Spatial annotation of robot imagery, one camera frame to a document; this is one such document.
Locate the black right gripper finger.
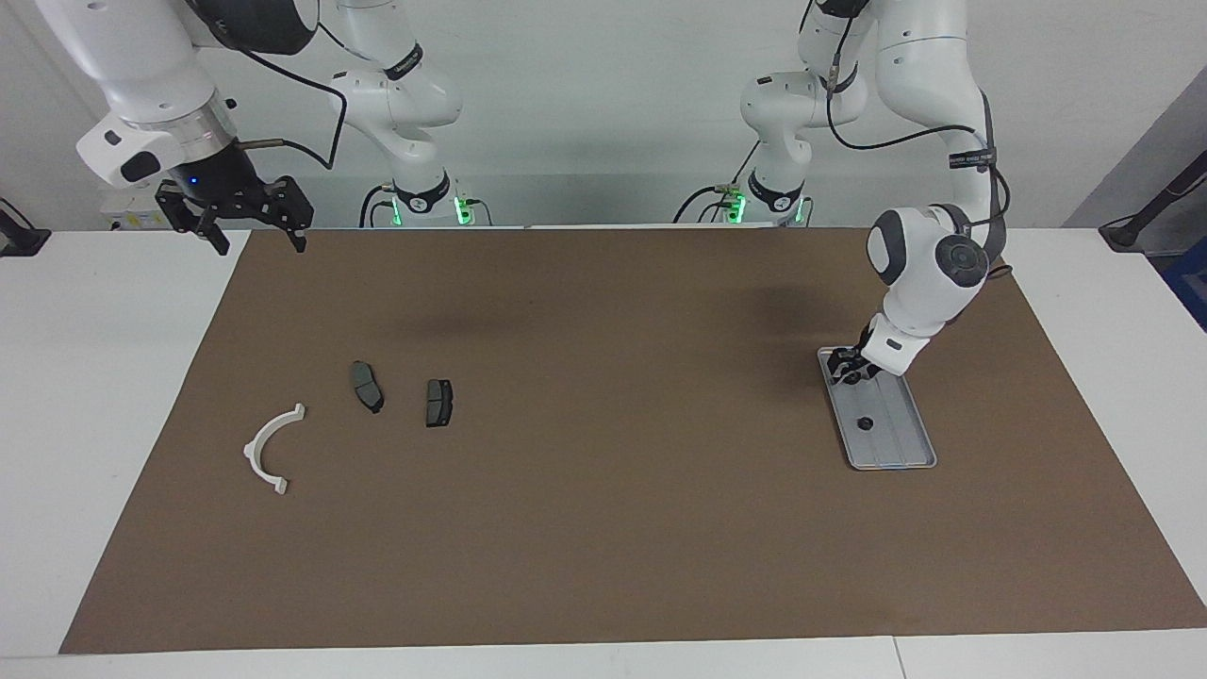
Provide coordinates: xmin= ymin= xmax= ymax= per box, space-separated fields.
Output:
xmin=154 ymin=181 xmax=230 ymax=256
xmin=253 ymin=174 xmax=315 ymax=254

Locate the silver metal tray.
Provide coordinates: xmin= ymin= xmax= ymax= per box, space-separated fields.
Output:
xmin=816 ymin=345 xmax=938 ymax=472

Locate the white box with yellow label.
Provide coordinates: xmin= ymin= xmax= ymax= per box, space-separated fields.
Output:
xmin=99 ymin=184 xmax=175 ymax=232

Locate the long curved grey brake pad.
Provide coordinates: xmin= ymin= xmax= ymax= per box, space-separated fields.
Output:
xmin=350 ymin=360 xmax=386 ymax=415

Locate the brown table mat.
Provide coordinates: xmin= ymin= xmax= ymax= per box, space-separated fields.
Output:
xmin=58 ymin=226 xmax=1207 ymax=655

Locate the black angled stand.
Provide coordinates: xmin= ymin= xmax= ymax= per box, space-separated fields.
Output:
xmin=1099 ymin=151 xmax=1207 ymax=254

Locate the blue crate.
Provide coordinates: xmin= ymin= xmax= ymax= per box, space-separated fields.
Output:
xmin=1162 ymin=240 xmax=1207 ymax=331

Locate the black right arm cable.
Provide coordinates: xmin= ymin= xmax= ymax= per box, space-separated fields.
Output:
xmin=189 ymin=0 xmax=348 ymax=171

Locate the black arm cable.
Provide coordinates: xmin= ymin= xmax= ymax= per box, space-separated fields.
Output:
xmin=820 ymin=0 xmax=1015 ymax=284
xmin=189 ymin=0 xmax=348 ymax=171

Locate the black right base cable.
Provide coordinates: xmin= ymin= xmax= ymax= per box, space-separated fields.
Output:
xmin=358 ymin=184 xmax=397 ymax=229

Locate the black base cable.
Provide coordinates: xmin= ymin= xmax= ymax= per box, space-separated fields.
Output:
xmin=358 ymin=184 xmax=397 ymax=229
xmin=672 ymin=141 xmax=761 ymax=224

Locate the black table clamp mount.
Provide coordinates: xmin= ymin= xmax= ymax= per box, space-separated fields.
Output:
xmin=0 ymin=196 xmax=50 ymax=257

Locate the black left base cable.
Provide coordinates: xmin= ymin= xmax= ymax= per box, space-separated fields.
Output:
xmin=672 ymin=141 xmax=761 ymax=224

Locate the white semicircular plastic bracket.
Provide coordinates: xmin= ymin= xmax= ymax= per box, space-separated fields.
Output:
xmin=242 ymin=403 xmax=307 ymax=496

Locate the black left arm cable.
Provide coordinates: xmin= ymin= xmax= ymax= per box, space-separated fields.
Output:
xmin=820 ymin=0 xmax=1015 ymax=284

